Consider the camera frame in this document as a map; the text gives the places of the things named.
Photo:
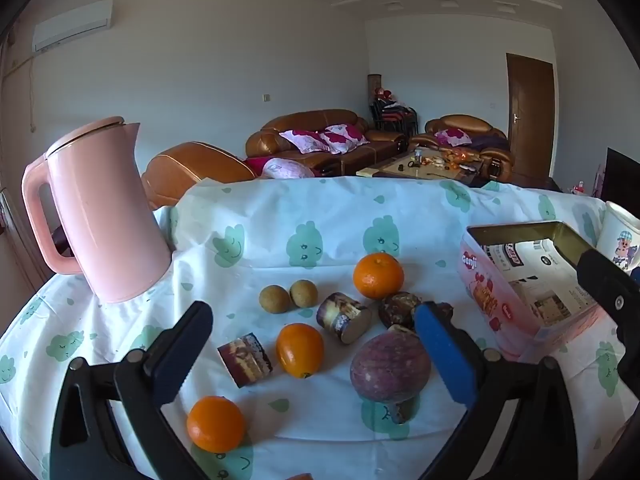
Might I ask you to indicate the brown leather armchair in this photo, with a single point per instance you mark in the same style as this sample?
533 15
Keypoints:
457 121
195 165

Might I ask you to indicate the glass coffee table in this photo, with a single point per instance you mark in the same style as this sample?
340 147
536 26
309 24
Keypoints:
400 167

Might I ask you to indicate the pink electric kettle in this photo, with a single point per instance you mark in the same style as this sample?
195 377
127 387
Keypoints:
110 210

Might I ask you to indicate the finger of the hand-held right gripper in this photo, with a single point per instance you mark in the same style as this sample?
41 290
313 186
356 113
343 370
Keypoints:
607 287

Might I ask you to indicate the pink tin box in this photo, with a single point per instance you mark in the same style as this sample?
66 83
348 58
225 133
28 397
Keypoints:
482 292

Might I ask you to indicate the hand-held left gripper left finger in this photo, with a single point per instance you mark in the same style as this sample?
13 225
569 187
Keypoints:
172 360

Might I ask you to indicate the large purple round fruit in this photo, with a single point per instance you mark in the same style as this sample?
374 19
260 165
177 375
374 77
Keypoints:
390 367

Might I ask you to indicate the brown longan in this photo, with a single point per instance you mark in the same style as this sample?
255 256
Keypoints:
274 298
304 293

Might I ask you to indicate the white cartoon print cup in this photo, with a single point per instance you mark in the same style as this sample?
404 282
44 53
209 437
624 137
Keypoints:
617 230

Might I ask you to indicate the dark brown water chestnut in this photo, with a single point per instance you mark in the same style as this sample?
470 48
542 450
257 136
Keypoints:
444 310
399 308

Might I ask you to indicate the stack of dark chairs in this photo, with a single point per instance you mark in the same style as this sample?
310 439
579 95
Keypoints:
392 115

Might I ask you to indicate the pink floral cushion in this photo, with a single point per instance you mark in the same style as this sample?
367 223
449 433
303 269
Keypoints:
302 141
452 136
344 136

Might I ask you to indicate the brown wooden door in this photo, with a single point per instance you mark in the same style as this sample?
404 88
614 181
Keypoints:
530 115

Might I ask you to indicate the brown leather sofa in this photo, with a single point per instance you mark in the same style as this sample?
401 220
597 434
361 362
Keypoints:
300 122

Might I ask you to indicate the cloud print tablecloth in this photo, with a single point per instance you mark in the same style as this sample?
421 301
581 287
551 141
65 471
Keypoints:
320 220

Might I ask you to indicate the small brown snack pack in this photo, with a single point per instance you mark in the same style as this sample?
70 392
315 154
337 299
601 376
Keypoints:
245 360

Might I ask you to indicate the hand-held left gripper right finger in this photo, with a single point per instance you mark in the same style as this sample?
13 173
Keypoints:
445 355

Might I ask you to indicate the black television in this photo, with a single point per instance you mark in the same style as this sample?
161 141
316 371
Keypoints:
622 175

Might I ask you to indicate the pale pink pillow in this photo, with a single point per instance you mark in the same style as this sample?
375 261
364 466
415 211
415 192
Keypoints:
287 168

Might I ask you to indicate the small printed can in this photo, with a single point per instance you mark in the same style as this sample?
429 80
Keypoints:
344 317

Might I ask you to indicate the orange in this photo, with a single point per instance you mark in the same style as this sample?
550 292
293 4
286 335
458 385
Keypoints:
378 276
300 350
216 424

